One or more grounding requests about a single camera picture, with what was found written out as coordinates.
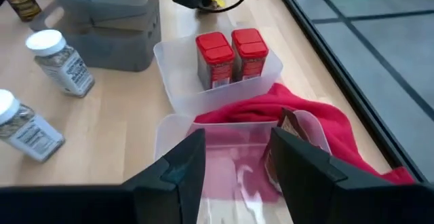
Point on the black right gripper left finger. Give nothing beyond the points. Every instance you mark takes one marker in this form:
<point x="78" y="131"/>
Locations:
<point x="183" y="176"/>

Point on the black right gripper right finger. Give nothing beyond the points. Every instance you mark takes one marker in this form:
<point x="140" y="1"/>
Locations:
<point x="305" y="183"/>

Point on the brown spice packet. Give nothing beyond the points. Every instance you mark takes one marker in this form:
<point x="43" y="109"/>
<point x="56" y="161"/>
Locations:
<point x="288" y="122"/>

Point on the red-lid spice jar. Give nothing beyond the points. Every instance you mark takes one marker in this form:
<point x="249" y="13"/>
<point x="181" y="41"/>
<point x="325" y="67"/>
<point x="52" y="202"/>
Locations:
<point x="215" y="59"/>
<point x="250" y="52"/>

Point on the clear plastic bin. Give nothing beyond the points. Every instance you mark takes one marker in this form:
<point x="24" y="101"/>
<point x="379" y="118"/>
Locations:
<point x="176" y="78"/>
<point x="234" y="149"/>

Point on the red cloth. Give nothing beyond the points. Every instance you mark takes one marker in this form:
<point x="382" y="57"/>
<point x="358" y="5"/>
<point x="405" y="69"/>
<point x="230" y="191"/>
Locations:
<point x="305" y="105"/>

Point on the dark grey translucent bin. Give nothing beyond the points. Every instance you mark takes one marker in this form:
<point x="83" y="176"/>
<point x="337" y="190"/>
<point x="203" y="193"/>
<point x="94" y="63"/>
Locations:
<point x="115" y="44"/>

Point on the yellow-lid spice jar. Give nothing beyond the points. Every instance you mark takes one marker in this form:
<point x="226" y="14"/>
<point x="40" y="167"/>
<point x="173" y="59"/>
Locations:
<point x="22" y="0"/>

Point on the black metal rig frame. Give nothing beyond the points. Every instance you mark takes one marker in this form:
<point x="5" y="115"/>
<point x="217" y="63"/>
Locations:
<point x="341" y="69"/>

